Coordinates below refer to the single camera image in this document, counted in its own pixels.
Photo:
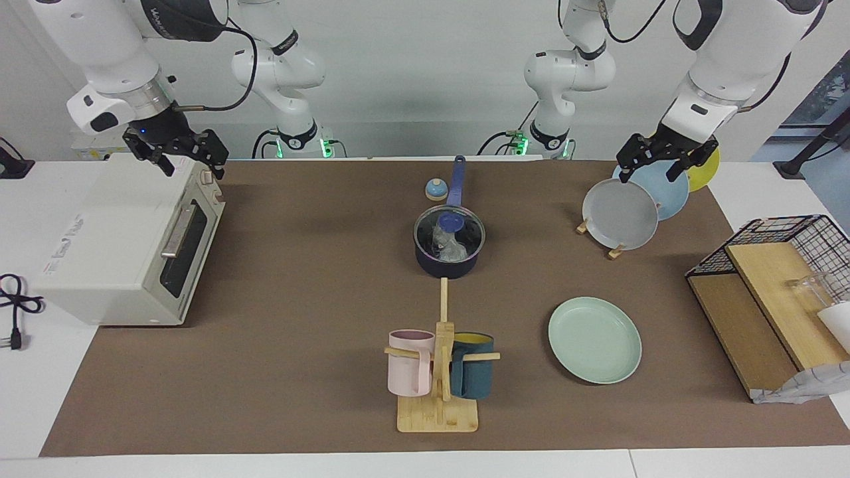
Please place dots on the cream toaster oven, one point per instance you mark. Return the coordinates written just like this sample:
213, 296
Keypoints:
113, 252

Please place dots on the brown table mat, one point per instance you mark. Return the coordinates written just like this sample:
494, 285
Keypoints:
299, 299

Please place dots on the yellow plate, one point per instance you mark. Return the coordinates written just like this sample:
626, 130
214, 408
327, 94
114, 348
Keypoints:
702, 176

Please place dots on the clear glass cup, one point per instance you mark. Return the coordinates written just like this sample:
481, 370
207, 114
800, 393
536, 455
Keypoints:
813, 292

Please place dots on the white cup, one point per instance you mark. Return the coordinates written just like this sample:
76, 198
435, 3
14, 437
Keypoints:
838, 325

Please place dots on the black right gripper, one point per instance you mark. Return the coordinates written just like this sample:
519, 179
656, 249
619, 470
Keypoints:
166, 129

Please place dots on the black clamp stand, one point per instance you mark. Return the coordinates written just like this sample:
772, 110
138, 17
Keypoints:
13, 167

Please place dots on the glass lid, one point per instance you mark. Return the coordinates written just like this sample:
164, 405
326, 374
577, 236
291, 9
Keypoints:
425, 232

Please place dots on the wooden plate rack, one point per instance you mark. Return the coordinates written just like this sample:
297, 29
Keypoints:
615, 252

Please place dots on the black angled stand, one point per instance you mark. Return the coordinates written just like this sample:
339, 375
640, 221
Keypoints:
807, 149

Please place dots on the teal mug, yellow inside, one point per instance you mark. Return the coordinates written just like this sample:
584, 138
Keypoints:
475, 375

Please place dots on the mint green plate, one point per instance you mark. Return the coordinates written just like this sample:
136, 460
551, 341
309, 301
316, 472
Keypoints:
594, 342

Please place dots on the white power strip box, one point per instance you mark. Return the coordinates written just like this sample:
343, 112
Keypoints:
83, 149

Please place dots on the wooden mug rack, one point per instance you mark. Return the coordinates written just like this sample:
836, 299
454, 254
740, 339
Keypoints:
438, 415

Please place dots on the pink mug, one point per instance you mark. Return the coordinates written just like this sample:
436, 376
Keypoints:
406, 365

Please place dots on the light bamboo board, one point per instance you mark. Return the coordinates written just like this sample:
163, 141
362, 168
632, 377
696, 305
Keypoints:
777, 292

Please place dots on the grey plate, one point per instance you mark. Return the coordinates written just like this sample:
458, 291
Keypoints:
621, 216

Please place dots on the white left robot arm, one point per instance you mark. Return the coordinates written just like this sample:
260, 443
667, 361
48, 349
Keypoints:
730, 60

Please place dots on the grey cloth bag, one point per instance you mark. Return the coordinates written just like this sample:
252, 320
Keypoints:
807, 385

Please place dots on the light blue plate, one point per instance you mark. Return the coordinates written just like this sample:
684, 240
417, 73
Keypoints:
667, 192

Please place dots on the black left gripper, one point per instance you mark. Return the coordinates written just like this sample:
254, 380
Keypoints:
674, 143

